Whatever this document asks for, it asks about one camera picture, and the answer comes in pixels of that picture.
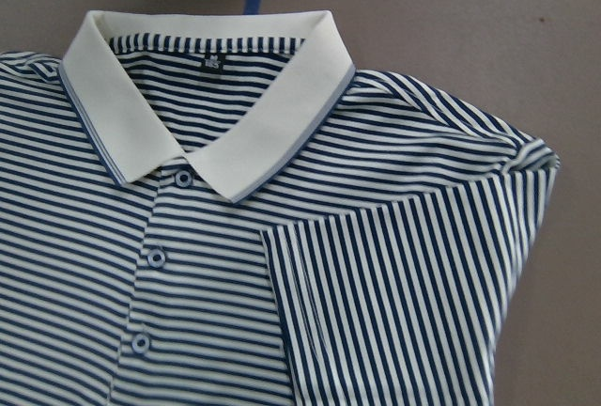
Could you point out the striped navy white polo shirt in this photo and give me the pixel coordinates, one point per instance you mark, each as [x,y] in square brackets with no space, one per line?
[223,210]

